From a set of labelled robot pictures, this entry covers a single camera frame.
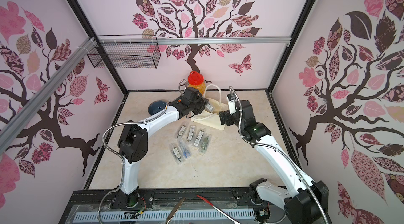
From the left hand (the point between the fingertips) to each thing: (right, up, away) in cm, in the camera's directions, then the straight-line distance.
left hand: (209, 103), depth 91 cm
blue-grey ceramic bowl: (-36, -2, +16) cm, 39 cm away
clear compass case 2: (-17, -17, +6) cm, 25 cm away
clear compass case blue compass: (-13, -27, -3) cm, 30 cm away
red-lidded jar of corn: (-8, +15, +9) cm, 19 cm away
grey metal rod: (-16, -50, -20) cm, 56 cm away
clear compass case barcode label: (-11, -18, +4) cm, 22 cm away
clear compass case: (0, -2, -1) cm, 3 cm away
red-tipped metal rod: (+6, -49, -22) cm, 55 cm away
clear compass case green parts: (-2, -24, +1) cm, 24 cm away
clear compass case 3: (-18, -28, -3) cm, 34 cm away
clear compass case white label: (-6, -22, +2) cm, 23 cm away
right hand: (+10, -2, -14) cm, 17 cm away
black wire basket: (-52, +32, +4) cm, 61 cm away
